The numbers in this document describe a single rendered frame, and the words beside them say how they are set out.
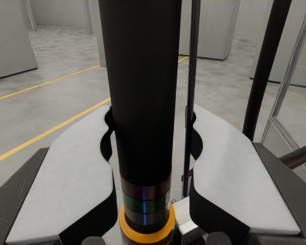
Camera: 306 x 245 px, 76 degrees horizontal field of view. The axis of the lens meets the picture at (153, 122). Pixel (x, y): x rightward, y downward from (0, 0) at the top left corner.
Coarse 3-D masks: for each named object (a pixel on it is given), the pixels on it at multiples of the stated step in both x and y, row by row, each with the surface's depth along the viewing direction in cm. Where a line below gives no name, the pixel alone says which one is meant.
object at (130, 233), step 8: (120, 216) 15; (120, 224) 14; (168, 224) 14; (128, 232) 14; (136, 232) 14; (160, 232) 14; (168, 232) 14; (136, 240) 13; (144, 240) 13; (152, 240) 13
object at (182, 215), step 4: (180, 208) 19; (184, 208) 18; (188, 208) 19; (176, 212) 18; (180, 212) 18; (184, 212) 18; (188, 212) 18; (176, 216) 18; (180, 216) 18; (184, 216) 18; (188, 216) 18; (176, 220) 17; (180, 220) 17; (184, 220) 17; (188, 220) 17; (180, 224) 17; (176, 232) 17
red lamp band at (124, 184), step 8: (120, 176) 12; (168, 176) 12; (128, 184) 11; (160, 184) 11; (168, 184) 12; (128, 192) 12; (136, 192) 11; (144, 192) 11; (152, 192) 11; (160, 192) 12
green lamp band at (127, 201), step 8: (168, 192) 13; (128, 200) 12; (136, 200) 12; (152, 200) 12; (160, 200) 12; (168, 200) 13; (136, 208) 12; (144, 208) 12; (152, 208) 12; (160, 208) 13
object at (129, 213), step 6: (168, 204) 13; (126, 210) 13; (132, 210) 13; (162, 210) 13; (168, 210) 14; (132, 216) 13; (138, 216) 13; (144, 216) 13; (150, 216) 13; (156, 216) 13; (162, 216) 13; (138, 222) 13; (144, 222) 13; (150, 222) 13; (156, 222) 13
